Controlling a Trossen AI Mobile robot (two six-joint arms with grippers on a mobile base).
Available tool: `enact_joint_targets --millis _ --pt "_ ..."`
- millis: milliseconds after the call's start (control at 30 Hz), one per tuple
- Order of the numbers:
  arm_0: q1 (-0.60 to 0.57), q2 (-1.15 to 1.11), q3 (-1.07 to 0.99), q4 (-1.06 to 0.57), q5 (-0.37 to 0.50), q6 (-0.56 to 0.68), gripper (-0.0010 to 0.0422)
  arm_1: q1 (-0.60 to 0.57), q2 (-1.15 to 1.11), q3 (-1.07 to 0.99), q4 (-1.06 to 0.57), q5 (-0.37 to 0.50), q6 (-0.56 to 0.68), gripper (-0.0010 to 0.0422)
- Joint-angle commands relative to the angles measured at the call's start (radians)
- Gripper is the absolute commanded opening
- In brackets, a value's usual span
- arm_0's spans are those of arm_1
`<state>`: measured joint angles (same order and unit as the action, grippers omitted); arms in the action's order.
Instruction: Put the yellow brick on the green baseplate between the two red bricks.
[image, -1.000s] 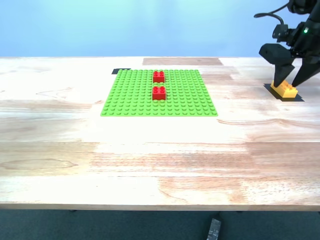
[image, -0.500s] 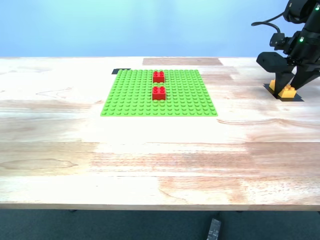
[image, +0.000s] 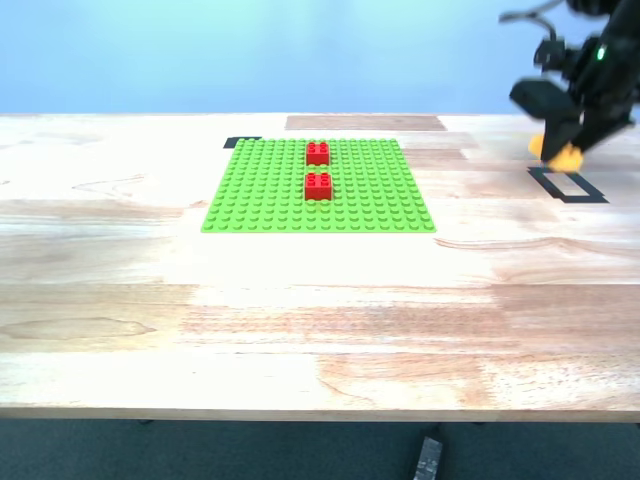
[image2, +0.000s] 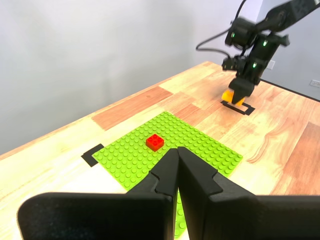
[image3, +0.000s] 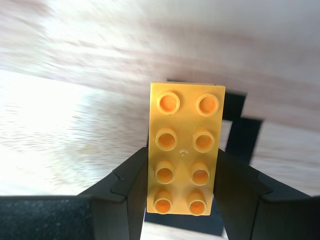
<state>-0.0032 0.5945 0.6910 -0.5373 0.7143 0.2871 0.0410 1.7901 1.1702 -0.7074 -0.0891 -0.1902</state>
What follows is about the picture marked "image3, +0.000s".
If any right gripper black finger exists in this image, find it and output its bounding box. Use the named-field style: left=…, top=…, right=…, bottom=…
left=212, top=148, right=320, bottom=240
left=0, top=146, right=149, bottom=240

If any yellow long toy brick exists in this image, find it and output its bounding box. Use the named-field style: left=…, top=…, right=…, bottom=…
left=146, top=81, right=227, bottom=216

